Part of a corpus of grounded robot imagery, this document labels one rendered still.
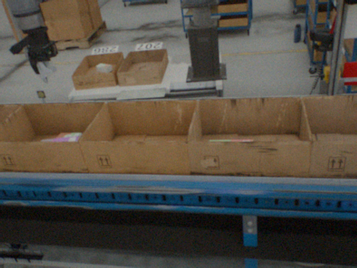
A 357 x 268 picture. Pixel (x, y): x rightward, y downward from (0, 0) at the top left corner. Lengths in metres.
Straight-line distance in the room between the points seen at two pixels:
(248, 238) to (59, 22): 5.02
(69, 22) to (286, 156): 5.01
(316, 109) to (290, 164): 0.31
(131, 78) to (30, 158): 1.09
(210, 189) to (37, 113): 0.88
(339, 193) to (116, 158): 0.74
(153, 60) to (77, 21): 3.26
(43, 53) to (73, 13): 4.43
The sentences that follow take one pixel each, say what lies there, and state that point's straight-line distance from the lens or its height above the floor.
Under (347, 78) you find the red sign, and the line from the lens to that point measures 2.09.
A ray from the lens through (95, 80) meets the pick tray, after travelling 2.42.
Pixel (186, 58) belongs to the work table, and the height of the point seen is 0.75.
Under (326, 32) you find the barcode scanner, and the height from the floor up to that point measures 1.08.
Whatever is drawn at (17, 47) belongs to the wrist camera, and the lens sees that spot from 1.47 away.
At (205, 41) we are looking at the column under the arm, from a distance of 2.23.
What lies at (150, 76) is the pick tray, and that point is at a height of 0.81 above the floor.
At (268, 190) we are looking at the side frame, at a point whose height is 0.91.
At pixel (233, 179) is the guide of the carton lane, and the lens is 1.21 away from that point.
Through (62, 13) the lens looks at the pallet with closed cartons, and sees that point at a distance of 5.89.
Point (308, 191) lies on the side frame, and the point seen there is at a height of 0.91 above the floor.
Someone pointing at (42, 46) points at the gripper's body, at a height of 1.34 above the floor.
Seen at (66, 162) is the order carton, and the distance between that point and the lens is 1.39.
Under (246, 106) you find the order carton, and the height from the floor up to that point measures 1.01.
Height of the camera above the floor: 1.71
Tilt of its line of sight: 32 degrees down
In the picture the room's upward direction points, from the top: 8 degrees counter-clockwise
